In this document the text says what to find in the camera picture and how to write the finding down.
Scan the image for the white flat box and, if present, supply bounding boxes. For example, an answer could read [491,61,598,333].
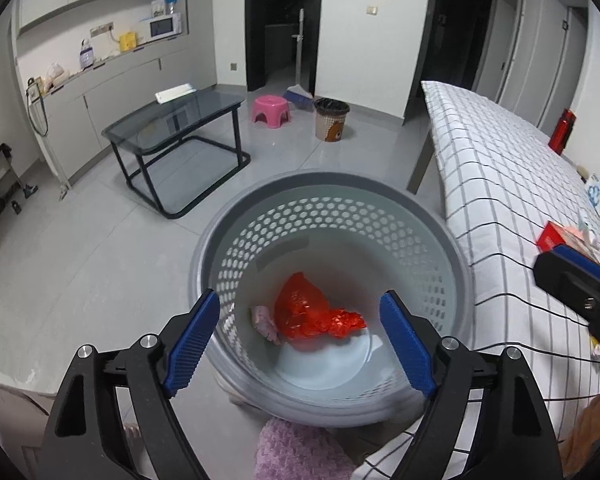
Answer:
[155,83,198,105]

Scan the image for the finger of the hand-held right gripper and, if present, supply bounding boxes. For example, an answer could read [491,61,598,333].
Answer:
[534,244,600,348]

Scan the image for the brown cloth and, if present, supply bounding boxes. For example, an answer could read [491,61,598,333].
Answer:
[560,390,600,476]

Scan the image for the red and white box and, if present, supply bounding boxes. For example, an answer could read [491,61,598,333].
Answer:
[536,220,586,253]

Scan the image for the white plastic packet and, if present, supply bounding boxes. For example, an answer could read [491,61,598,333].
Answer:
[577,212,600,251]

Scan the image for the pink fluffy cloth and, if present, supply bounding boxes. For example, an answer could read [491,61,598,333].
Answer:
[254,417,353,480]

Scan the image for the pale plastic bag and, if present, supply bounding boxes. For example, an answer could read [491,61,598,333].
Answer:
[42,63,71,88]

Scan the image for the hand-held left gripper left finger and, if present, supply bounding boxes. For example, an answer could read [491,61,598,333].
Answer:
[40,289,221,480]

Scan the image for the pink plastic stool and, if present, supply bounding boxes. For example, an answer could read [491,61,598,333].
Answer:
[251,95,292,127]

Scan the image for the bed with checked sheet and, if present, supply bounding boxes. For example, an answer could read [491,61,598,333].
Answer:
[351,81,600,480]

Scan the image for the blue and white tissue pack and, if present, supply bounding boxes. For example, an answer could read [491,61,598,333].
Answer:
[582,172,600,211]

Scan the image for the brown waste bin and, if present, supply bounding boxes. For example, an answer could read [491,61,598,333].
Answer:
[313,97,352,142]

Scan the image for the broom with white handle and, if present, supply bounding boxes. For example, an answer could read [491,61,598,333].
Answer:
[282,8,315,111]

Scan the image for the white microwave oven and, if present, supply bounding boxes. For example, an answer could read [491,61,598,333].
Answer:
[147,12,183,40]

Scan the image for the metal shoe rack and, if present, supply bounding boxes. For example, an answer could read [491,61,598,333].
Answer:
[0,145,26,231]

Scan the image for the grey perforated plastic basket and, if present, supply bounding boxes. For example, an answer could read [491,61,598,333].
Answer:
[189,171,475,428]

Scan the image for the black glass coffee table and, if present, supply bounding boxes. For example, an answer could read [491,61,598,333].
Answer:
[101,86,252,220]

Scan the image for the red plastic bag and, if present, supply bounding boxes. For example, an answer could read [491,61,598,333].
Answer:
[273,272,368,346]

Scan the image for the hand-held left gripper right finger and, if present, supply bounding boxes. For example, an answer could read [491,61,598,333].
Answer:
[379,290,566,480]

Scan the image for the grey wall cabinet counter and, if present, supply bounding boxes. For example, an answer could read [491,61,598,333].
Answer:
[15,35,218,186]

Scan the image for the red thermos bottle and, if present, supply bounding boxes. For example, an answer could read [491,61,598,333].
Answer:
[548,108,577,156]

